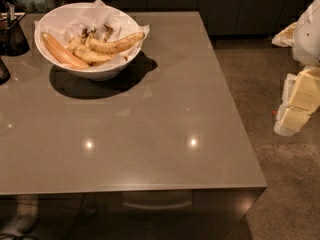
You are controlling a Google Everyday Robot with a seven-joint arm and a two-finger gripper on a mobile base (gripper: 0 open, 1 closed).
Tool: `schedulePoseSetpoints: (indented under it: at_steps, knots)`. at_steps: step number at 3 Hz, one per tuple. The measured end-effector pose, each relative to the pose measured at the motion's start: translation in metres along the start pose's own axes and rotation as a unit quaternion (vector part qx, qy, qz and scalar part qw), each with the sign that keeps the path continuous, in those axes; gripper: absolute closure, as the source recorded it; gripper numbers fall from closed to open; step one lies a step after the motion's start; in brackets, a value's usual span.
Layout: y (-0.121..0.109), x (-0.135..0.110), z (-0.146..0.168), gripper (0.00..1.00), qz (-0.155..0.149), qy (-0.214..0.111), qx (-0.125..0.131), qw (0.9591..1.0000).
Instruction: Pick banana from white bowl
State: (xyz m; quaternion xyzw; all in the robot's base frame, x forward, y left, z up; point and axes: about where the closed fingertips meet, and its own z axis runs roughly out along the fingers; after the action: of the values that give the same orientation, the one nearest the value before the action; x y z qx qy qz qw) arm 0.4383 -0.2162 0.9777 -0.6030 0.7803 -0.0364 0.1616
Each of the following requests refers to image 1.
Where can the white foam gripper finger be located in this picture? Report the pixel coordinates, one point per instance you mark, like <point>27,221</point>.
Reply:
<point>287,91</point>

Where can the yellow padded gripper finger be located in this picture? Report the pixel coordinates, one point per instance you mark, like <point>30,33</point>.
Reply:
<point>304,100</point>

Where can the spotted yellow banana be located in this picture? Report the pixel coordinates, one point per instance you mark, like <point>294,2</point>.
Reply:
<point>117,46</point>

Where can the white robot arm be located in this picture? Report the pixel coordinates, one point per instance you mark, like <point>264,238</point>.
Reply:
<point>303,37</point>

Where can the yellow banana bunch in bowl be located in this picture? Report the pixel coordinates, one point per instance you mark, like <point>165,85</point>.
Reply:
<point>79,46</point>

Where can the white ceramic bowl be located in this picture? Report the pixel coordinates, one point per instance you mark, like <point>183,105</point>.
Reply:
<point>100,71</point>

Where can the white paper bowl liner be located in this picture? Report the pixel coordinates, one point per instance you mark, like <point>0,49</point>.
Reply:
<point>71,19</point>

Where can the long orange-yellow banana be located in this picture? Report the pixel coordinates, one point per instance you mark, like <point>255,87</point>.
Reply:
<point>61,54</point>

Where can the black mesh utensil holder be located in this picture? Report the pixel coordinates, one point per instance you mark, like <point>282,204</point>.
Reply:
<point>12,39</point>

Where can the dark round object at left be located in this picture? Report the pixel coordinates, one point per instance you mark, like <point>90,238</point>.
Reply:
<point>4,73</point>

